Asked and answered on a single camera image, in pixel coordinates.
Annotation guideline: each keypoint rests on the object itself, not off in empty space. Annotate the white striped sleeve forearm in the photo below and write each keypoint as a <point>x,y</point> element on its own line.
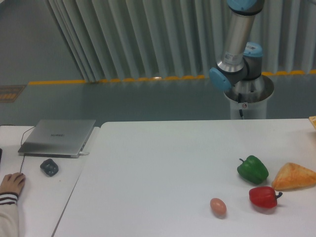
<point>9,217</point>

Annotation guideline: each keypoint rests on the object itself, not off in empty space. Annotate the brown egg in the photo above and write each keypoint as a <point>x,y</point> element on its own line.
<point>218,207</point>

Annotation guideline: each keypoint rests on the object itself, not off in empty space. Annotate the triangular toasted bread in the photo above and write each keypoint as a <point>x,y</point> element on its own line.
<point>292,176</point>

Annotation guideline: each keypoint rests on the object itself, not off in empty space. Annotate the yellow box corner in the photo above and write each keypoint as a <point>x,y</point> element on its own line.
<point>312,119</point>

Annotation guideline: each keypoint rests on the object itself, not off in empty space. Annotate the red bell pepper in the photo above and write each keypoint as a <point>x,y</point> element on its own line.
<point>264,197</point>

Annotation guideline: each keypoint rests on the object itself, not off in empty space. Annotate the person's bare hand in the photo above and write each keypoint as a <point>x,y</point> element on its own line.
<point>13,183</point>

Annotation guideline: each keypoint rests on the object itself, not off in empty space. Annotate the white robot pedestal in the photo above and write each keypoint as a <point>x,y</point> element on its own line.
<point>248,98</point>

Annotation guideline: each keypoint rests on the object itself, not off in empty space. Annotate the small black gadget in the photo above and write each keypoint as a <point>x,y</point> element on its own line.
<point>49,167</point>

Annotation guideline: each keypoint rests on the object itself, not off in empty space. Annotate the brown floor mat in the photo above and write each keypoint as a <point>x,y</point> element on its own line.
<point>9,93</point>

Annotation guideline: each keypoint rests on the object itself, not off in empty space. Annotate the silver closed laptop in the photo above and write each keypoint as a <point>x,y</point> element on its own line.
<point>58,138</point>

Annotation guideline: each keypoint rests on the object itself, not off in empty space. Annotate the pleated white curtain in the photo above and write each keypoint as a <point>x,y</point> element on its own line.
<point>133,39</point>

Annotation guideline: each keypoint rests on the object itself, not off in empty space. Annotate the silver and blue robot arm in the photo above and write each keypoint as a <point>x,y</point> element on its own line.
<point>235,64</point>

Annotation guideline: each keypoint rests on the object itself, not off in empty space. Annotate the green bell pepper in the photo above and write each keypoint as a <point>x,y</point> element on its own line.
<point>253,170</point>

